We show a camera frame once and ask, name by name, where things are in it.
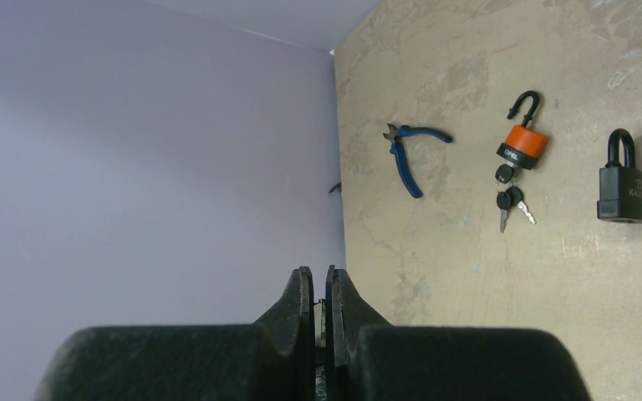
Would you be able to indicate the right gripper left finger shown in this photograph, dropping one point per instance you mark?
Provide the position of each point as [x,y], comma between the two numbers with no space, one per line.
[286,363]

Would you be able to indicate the black tool at table edge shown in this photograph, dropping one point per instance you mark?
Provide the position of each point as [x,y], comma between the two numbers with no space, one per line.
[336,188]

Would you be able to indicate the blue handle pliers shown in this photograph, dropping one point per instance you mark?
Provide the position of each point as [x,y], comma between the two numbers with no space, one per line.
[395,135]

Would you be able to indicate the orange black padlock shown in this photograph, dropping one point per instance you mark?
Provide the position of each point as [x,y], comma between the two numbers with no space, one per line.
[523,146]

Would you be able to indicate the black key bunch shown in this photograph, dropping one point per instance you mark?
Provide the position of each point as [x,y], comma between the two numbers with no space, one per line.
[511,197]

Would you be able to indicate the single black key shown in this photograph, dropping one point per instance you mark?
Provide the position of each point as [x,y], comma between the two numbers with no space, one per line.
[319,351]

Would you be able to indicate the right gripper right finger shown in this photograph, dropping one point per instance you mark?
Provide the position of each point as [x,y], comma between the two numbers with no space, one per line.
[346,314]

